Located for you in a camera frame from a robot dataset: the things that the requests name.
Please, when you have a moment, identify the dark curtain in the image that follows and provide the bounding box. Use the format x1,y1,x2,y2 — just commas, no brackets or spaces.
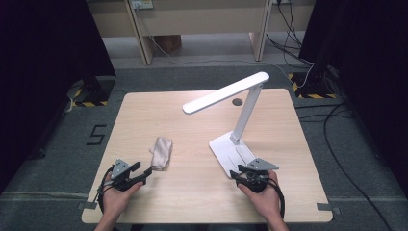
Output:
299,0,408,196
0,0,116,193

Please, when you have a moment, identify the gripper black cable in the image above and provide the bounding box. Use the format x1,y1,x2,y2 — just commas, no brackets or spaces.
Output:
268,177,286,219
96,165,115,215

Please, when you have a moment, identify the white power strip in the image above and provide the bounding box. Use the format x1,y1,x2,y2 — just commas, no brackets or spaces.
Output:
130,0,154,11

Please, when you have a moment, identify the person's left hand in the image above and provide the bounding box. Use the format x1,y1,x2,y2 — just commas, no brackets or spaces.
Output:
102,174,144,219

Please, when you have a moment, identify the grey tape piece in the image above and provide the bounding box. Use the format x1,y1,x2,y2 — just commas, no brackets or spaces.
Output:
77,201,98,211
317,202,342,216

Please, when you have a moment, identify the brown cardboard box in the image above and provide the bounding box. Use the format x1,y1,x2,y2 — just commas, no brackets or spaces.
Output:
153,34,183,54

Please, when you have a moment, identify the black cable bundle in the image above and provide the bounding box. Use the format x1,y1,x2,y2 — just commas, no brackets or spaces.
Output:
266,0,314,68

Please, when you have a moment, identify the beige cloth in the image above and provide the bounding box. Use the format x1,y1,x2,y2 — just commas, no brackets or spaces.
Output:
149,137,174,171

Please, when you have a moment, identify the black stand striped base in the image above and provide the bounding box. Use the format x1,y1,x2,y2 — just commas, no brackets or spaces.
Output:
65,75,116,109
287,0,341,100

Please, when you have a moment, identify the long black floor cable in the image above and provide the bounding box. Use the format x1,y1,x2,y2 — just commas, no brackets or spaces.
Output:
322,101,394,231

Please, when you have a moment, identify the beige wooden desk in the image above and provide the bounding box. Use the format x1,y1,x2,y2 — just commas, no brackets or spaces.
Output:
86,0,317,66

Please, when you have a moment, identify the person's right hand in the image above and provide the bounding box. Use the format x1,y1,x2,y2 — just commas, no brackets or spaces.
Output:
238,169,283,223

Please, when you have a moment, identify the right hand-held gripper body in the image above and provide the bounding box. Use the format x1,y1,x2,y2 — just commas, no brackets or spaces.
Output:
239,158,279,193

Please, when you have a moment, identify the white desk lamp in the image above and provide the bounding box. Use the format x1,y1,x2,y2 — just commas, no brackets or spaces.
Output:
182,71,270,179

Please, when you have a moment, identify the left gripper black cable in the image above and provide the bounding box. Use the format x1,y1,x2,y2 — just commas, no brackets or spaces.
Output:
96,165,115,215

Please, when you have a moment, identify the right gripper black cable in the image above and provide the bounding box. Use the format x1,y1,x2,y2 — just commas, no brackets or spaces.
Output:
268,177,286,219

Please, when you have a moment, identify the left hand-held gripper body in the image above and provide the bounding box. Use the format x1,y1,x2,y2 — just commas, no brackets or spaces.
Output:
110,158,144,193

